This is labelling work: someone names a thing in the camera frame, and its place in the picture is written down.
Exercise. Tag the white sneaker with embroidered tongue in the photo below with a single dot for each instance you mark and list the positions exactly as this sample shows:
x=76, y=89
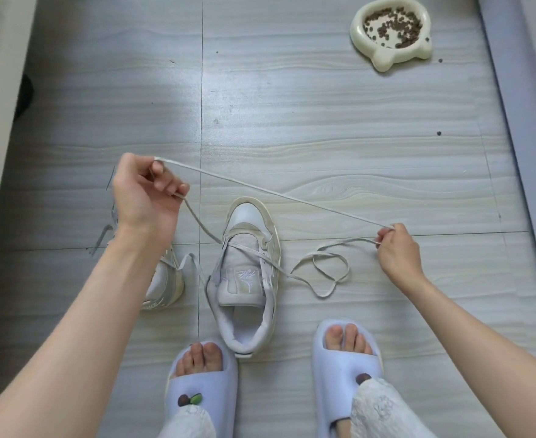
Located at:
x=245, y=278

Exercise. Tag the person's left hand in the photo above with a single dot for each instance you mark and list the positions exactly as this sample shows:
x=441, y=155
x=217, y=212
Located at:
x=140, y=196

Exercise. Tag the white lace trousers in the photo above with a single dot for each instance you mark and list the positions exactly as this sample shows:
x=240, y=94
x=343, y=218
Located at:
x=382, y=410

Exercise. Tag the person's left forearm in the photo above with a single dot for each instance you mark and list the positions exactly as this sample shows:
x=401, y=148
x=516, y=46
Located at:
x=67, y=337

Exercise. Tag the brown round shoe charm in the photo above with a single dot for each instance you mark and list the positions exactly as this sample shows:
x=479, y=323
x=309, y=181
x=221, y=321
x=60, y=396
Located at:
x=364, y=378

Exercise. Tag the person's right forearm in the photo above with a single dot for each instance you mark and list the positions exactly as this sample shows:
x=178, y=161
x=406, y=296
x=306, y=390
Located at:
x=478, y=346

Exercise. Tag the person's right fingers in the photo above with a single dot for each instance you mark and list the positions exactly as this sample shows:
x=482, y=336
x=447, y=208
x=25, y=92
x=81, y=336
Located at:
x=385, y=239

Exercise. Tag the cream pet food bowl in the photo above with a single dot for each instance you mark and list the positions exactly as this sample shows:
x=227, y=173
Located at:
x=382, y=59

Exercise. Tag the pile of brown pet kibble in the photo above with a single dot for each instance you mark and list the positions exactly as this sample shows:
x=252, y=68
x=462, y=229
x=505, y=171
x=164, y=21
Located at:
x=398, y=27

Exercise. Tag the person's right foot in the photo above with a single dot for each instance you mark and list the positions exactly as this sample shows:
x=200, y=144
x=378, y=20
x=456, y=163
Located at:
x=348, y=339

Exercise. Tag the person's right light blue slipper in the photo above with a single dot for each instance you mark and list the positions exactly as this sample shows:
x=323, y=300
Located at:
x=336, y=374

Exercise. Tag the grey door frame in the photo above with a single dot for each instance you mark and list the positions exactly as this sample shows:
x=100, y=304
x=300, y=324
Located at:
x=514, y=86

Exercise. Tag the grey-white shoelace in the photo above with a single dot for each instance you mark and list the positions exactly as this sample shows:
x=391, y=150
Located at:
x=103, y=238

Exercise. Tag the person's right hand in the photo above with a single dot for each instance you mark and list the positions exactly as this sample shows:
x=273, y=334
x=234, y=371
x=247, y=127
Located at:
x=402, y=259

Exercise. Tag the person's light blue slipper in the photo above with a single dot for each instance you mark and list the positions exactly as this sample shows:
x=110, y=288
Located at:
x=208, y=387
x=336, y=374

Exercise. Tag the person's left light blue slipper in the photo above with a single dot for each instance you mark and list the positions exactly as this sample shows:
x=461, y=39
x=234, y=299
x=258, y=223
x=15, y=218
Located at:
x=208, y=387

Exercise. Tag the person's left foot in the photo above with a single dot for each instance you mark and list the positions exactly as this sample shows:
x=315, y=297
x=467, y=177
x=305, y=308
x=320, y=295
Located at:
x=199, y=358

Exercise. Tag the person's left thumb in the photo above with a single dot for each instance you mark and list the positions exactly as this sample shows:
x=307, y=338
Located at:
x=179, y=190

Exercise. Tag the green and brown shoe charm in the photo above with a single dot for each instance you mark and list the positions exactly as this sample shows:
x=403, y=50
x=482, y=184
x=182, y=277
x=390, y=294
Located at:
x=190, y=400

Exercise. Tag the person's foot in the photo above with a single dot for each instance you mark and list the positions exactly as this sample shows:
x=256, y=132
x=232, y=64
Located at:
x=348, y=339
x=199, y=358

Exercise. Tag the long white shoelace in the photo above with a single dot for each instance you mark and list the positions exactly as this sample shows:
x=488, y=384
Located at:
x=272, y=193

